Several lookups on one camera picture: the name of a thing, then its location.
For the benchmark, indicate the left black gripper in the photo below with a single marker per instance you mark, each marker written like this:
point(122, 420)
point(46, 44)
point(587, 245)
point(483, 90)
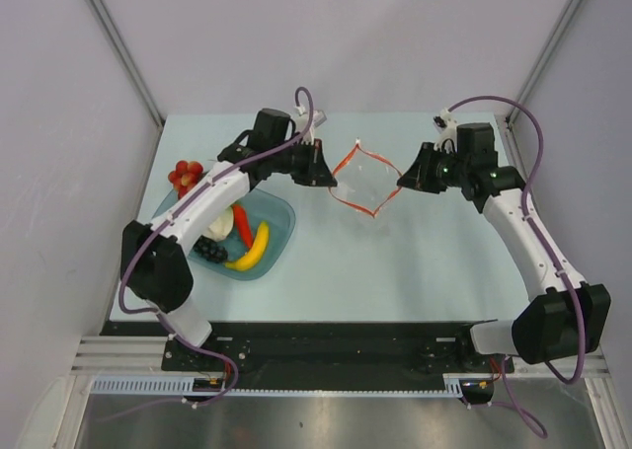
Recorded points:
point(323, 175)

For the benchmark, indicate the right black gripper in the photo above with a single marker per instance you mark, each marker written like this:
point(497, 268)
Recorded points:
point(418, 176)

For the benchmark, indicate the clear zip bag red zipper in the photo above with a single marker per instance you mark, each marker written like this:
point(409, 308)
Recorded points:
point(366, 181)

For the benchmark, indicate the green white lettuce head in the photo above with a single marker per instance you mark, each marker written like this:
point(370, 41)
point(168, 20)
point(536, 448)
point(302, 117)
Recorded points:
point(221, 227)

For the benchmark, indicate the red cherry bunch with leaf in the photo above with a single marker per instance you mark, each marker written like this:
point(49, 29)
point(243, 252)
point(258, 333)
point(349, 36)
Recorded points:
point(185, 176)

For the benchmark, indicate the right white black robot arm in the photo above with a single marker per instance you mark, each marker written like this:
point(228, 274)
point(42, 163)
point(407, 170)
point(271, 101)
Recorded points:
point(565, 315)

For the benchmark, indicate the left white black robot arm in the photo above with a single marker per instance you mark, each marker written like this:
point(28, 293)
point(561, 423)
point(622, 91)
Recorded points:
point(154, 261)

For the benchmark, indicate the red orange carrot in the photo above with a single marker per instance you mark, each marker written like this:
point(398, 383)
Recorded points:
point(241, 223)

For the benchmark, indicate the yellow banana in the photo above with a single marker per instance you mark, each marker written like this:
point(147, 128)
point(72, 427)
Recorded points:
point(256, 253)

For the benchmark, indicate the dark purple grape bunch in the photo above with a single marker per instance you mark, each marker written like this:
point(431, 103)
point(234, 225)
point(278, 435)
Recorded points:
point(210, 251)

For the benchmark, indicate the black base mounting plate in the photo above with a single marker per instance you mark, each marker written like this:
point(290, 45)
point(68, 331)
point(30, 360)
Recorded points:
point(338, 357)

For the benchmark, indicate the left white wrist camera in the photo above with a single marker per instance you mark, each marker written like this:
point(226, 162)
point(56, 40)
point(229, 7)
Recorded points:
point(307, 123)

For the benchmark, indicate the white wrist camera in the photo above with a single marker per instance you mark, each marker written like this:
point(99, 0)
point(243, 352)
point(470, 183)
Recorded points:
point(307, 123)
point(446, 126)

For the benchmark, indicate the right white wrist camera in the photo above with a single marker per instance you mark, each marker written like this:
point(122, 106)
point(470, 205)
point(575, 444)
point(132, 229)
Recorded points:
point(446, 126)

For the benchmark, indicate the white slotted cable duct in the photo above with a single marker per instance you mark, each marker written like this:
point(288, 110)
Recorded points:
point(184, 386)

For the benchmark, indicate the right aluminium corner post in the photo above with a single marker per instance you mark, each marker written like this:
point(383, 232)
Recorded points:
point(566, 18)

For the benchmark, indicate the aluminium corner post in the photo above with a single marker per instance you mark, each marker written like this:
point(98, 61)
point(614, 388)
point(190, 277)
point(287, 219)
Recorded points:
point(566, 18)
point(110, 29)

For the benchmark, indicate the aluminium frame rail front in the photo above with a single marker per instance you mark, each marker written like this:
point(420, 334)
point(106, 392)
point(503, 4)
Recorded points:
point(144, 355)

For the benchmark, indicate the left aluminium corner post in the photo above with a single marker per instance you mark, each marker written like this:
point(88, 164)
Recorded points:
point(110, 29)

